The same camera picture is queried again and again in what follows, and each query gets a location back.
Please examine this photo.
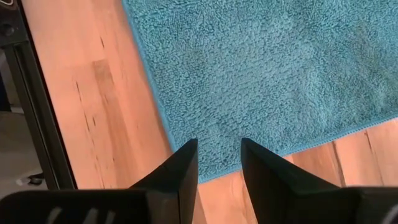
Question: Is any black caster wheel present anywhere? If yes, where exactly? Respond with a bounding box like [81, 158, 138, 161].
[16, 173, 45, 187]

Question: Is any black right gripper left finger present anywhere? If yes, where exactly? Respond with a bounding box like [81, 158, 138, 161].
[0, 138, 199, 224]

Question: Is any teal microfiber towel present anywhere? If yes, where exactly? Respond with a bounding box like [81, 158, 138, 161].
[121, 0, 398, 184]

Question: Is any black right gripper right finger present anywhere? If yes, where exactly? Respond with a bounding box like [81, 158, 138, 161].
[241, 138, 398, 224]

